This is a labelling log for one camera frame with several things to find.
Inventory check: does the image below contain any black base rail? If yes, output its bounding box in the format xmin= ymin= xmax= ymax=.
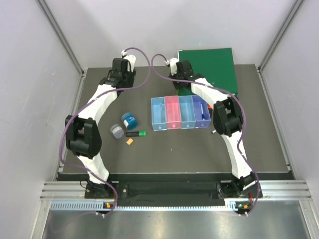
xmin=84 ymin=180 xmax=264 ymax=207

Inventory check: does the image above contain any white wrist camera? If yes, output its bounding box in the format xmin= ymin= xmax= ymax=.
xmin=165 ymin=58 xmax=179 ymax=75
xmin=121 ymin=50 xmax=136 ymax=72

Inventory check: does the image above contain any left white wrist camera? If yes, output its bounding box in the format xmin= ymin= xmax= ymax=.
xmin=121 ymin=50 xmax=136 ymax=72

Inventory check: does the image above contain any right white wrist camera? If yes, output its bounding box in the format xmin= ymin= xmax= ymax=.
xmin=165 ymin=58 xmax=179 ymax=75

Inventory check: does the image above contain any blue jar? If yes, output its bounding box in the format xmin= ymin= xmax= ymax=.
xmin=121 ymin=113 xmax=138 ymax=130

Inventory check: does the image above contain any green highlighter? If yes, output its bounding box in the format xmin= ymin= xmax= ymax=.
xmin=125 ymin=131 xmax=146 ymax=137

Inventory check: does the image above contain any small yellow eraser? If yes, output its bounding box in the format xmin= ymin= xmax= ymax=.
xmin=126 ymin=138 xmax=134 ymax=145

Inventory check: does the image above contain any light blue bin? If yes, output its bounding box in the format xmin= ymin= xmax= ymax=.
xmin=151 ymin=97 xmax=167 ymax=131
xmin=179 ymin=96 xmax=196 ymax=129

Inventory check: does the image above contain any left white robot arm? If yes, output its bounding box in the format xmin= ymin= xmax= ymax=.
xmin=66 ymin=55 xmax=136 ymax=198

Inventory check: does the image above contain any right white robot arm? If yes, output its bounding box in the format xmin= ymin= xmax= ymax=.
xmin=166 ymin=58 xmax=260 ymax=198

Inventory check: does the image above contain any blue capped white marker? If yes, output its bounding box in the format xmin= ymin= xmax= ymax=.
xmin=200 ymin=103 xmax=205 ymax=120

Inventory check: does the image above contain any green ring binder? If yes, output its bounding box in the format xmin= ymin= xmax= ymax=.
xmin=177 ymin=48 xmax=238 ymax=95

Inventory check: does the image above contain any slotted cable duct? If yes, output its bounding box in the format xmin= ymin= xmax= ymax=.
xmin=50 ymin=201 xmax=251 ymax=212

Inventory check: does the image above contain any grey clear jar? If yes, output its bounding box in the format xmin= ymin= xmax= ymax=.
xmin=110 ymin=124 xmax=125 ymax=139

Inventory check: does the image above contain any purple bin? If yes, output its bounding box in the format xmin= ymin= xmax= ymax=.
xmin=192 ymin=95 xmax=211 ymax=128

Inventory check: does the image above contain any pink bin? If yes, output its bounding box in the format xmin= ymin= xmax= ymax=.
xmin=164 ymin=96 xmax=181 ymax=129

